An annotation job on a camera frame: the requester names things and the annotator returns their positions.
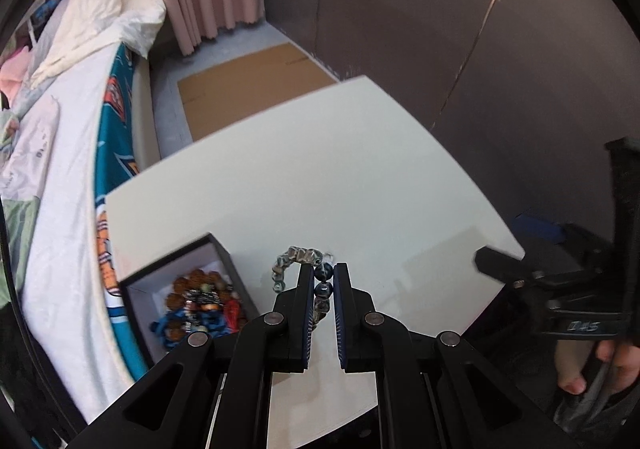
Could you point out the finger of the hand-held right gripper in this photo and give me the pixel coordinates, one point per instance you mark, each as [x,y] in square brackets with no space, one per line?
[505,266]
[542,228]

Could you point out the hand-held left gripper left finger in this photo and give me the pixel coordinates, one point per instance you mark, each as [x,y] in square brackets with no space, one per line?
[306,324]

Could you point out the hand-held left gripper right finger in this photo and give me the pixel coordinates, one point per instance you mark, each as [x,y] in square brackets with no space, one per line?
[342,324]

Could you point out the black gift box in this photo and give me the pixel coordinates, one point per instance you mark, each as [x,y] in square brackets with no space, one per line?
[137,324]

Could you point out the person's right hand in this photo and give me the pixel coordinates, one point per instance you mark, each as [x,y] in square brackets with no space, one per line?
[570,369]

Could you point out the large brown cardboard sheet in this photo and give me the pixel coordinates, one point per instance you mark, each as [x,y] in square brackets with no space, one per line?
[240,89]

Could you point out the beige bed base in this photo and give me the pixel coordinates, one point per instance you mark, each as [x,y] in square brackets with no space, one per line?
[147,129]

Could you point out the bed with white sheets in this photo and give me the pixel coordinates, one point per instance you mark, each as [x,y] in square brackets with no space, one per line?
[60,229]

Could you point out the teal printed mattress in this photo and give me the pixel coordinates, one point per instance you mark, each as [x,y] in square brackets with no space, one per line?
[112,129]

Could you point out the green patterned quilt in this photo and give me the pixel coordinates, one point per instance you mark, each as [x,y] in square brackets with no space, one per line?
[20,229]

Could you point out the white duvet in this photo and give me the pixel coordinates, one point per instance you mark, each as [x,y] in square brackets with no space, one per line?
[145,24]

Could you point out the white pillow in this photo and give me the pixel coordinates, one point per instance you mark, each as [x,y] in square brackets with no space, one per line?
[90,9]

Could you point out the pink plush garment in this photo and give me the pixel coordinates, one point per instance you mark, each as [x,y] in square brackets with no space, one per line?
[15,74]

